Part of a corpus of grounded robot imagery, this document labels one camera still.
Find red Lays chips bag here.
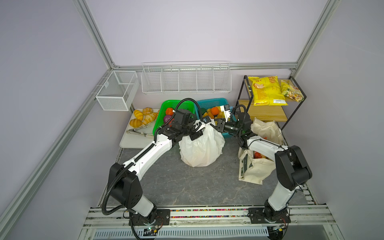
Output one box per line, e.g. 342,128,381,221
254,152,267,159

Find white plastic grocery bag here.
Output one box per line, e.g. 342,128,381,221
179,124,225,167

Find canvas tote bag floral print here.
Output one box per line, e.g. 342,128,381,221
238,118,284,185

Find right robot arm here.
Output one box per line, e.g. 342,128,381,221
217,105,313,223

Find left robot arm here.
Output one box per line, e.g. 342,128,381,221
101,98,206,222

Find purple onion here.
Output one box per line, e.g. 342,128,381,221
164,115,172,123

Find green plastic basket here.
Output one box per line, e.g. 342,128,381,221
153,100,197,134

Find black wooden shelf rack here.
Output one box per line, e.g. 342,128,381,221
236,75,307,130

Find teal plastic basket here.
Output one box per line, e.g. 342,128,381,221
195,98,232,138

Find large yellow chips bag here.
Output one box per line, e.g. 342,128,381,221
248,76,288,106

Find white bread tray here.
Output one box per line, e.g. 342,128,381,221
120,108,159,149

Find croissant bread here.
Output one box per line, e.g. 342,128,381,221
130,119,143,128

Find metal tongs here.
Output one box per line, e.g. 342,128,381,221
126,124,154,138

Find small yellow snack bag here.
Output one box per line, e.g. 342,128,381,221
281,80,305,103

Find small white mesh basket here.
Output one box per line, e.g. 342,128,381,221
96,71,140,112

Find long white wire basket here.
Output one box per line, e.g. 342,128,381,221
141,61,232,94

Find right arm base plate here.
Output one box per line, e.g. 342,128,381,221
247,207,291,224

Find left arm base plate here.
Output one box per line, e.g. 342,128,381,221
129,209,171,226

